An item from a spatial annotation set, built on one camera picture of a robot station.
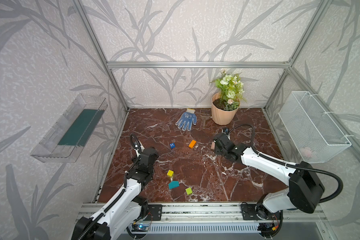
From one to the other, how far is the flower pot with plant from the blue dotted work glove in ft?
0.60

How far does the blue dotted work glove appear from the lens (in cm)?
110

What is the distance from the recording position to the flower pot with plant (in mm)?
935
